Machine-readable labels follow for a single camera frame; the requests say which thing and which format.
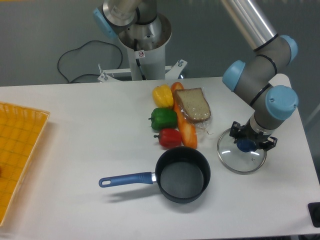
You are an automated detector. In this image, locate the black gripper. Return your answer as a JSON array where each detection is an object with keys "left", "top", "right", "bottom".
[{"left": 229, "top": 121, "right": 278, "bottom": 152}]

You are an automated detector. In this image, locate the glass lid with blue knob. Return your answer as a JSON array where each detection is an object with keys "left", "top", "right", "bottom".
[{"left": 217, "top": 128, "right": 267, "bottom": 175}]

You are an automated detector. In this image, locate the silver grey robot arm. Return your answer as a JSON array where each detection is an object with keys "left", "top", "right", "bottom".
[{"left": 93, "top": 0, "right": 299, "bottom": 152}]

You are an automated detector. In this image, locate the orange baguette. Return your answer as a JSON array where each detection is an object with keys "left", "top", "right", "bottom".
[{"left": 173, "top": 98, "right": 198, "bottom": 149}]

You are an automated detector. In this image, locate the bread slice in plastic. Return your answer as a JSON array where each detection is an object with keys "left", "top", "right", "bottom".
[{"left": 173, "top": 87, "right": 212, "bottom": 135}]

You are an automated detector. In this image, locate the dark blue saucepan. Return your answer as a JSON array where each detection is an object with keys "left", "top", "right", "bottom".
[{"left": 98, "top": 146, "right": 211, "bottom": 204}]

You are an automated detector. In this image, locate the red bell pepper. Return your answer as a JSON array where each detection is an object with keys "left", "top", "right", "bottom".
[{"left": 153, "top": 128, "right": 182, "bottom": 149}]

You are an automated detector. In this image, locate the green bell pepper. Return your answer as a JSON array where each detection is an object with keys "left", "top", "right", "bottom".
[{"left": 149, "top": 107, "right": 178, "bottom": 131}]

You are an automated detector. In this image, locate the black device at table edge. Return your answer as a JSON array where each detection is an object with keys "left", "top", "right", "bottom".
[{"left": 307, "top": 202, "right": 320, "bottom": 228}]

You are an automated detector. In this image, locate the yellow bell pepper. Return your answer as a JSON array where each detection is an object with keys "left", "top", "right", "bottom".
[{"left": 152, "top": 84, "right": 174, "bottom": 109}]

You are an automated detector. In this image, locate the yellow woven basket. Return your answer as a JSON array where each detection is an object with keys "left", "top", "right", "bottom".
[{"left": 0, "top": 102, "right": 50, "bottom": 226}]

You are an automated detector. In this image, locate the white pedestal base frame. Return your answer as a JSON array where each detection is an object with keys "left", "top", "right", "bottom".
[{"left": 97, "top": 59, "right": 188, "bottom": 83}]

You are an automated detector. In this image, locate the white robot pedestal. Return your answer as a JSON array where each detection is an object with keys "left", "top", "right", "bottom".
[{"left": 118, "top": 13, "right": 172, "bottom": 81}]

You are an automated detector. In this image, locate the black cable on floor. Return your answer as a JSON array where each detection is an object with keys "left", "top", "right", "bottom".
[{"left": 57, "top": 40, "right": 124, "bottom": 84}]

